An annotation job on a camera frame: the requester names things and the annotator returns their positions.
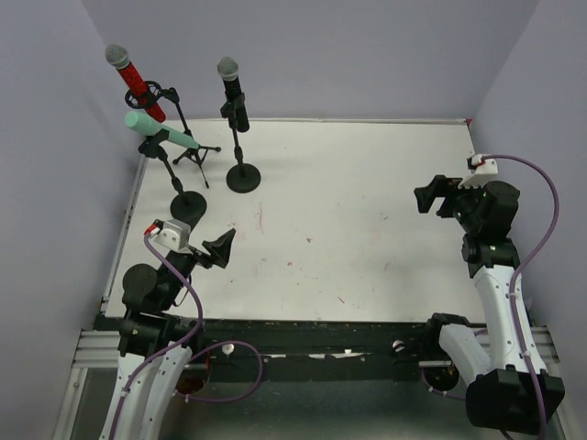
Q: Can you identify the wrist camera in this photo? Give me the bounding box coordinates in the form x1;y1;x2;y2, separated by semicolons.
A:
146;218;193;254
458;154;498;189

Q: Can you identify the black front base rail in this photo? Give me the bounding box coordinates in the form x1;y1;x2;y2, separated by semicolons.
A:
94;315;478;384

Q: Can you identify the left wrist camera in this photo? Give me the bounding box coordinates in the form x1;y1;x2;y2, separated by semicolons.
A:
146;218;193;254

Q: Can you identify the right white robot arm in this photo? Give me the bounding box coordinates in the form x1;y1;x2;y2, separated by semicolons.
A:
415;175;565;435

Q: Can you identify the black tripod shock-mount stand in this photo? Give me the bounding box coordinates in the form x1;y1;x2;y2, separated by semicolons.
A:
125;81;222;193

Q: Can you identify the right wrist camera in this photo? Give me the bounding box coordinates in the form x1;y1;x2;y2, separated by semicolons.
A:
458;154;498;189

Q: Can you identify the black glitter microphone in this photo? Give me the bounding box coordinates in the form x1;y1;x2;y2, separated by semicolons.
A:
216;57;249;133

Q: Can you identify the aluminium extrusion frame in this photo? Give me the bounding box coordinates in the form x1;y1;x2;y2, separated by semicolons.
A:
50;121;563;440

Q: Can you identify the black round-base clip stand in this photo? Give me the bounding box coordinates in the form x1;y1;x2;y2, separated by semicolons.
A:
138;130;207;228

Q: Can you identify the red microphone silver head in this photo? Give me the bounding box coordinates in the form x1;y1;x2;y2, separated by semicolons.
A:
105;44;166;123

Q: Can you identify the teal toy microphone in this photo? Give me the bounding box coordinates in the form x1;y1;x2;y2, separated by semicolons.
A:
124;111;200;149

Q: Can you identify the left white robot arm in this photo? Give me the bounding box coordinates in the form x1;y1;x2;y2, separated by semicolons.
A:
100;220;236;439

